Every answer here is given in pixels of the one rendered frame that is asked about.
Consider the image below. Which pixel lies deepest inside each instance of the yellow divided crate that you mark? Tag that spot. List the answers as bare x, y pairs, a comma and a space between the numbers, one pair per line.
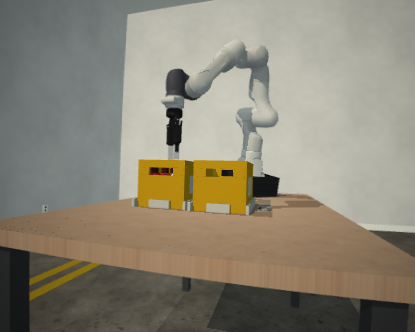
176, 188
209, 186

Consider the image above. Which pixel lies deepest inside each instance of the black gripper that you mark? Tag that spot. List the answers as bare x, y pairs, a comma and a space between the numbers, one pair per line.
174, 114

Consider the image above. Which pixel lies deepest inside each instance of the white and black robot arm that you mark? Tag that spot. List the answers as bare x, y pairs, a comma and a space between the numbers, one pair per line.
183, 86

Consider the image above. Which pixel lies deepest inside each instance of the white paper pick list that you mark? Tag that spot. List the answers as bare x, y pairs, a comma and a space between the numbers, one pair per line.
264, 208

